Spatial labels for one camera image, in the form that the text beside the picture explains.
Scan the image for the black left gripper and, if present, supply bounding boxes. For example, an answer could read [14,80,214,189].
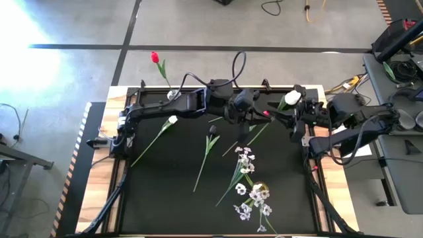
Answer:
[231,87,265,143]

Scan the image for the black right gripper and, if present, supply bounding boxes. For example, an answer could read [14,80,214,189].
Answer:
[266,84,328,143]

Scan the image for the red artificial tulip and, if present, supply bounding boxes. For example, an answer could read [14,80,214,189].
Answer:
[222,110,271,157]
[150,51,174,95]

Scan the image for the white artificial tulip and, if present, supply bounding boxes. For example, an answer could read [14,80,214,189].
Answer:
[247,89,303,146]
[130,114,179,168]

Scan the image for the white blossom spray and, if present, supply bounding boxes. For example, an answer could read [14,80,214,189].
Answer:
[233,173,278,236]
[215,146,256,208]

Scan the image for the dark purple artificial tulip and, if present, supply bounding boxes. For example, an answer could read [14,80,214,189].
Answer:
[192,124,221,193]

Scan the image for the yellow glass vase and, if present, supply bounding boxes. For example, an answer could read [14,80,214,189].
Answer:
[252,180,272,203]

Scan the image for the grey side desk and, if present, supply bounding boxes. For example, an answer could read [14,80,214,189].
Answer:
[362,52,423,136]

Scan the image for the black table mat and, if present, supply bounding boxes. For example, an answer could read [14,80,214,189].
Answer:
[120,91,318,235]

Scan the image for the black pole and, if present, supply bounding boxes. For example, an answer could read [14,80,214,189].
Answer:
[376,19,423,63]

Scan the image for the grey side table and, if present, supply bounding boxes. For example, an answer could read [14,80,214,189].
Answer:
[377,134,423,215]

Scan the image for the black striped-edge floor mat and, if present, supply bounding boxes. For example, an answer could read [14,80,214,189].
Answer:
[49,101,107,238]

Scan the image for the grey metal stand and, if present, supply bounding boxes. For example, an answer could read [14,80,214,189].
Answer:
[0,141,54,238]

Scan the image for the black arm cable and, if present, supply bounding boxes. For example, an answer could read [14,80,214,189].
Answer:
[170,50,247,100]

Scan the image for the yellow floor cable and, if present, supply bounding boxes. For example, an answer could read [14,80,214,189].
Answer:
[325,75,368,95]

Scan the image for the black aluminium table frame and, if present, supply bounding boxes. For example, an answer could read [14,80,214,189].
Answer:
[102,86,331,237]

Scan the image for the yellow hanging cable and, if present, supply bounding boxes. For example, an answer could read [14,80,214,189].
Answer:
[304,0,328,24]

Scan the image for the black looped floor cable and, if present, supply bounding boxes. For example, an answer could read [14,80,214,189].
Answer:
[260,0,284,17]

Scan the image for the black diagonal frame strut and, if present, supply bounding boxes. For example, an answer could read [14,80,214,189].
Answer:
[77,171,128,236]
[307,171,360,235]

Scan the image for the coiled black cable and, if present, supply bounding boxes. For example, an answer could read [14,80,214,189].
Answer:
[391,61,418,82]

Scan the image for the thin black cable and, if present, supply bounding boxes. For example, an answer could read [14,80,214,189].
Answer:
[0,102,30,148]

